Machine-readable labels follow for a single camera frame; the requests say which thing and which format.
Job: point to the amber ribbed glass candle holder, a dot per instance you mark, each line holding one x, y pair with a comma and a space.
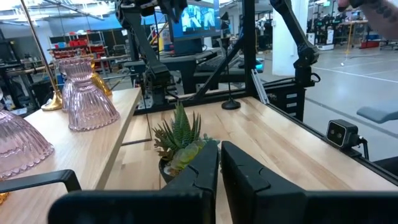
3, 198
101, 84

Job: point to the wooden shelf riser black frame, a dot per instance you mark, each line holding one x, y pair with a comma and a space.
93, 149

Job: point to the white building column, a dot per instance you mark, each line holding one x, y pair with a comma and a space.
284, 46

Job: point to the pink ribbed glass candle holder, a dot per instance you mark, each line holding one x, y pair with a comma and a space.
90, 105
18, 146
66, 93

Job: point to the black control box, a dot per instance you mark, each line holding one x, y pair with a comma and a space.
283, 99

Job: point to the grey padded chair armrest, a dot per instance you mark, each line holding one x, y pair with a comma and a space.
379, 114

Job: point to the black rig frame post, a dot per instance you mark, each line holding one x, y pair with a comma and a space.
249, 46

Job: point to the person's forearm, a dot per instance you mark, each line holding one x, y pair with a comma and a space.
382, 18

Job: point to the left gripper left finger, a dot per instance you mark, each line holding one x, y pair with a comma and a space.
199, 180

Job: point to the red parts bin shelf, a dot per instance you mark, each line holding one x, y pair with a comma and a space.
81, 43

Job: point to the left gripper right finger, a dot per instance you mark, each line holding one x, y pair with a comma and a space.
245, 186

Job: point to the black table-level camera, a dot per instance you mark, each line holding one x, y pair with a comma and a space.
340, 133

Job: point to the potted artificial succulent plant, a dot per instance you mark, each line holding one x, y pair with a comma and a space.
180, 133

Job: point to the tall brass candlestick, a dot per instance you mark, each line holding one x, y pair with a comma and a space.
54, 104

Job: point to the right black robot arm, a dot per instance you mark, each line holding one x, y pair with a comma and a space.
157, 74

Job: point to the tall black candlestick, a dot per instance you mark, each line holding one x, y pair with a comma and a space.
230, 104

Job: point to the large lit display screen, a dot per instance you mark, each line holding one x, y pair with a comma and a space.
199, 18

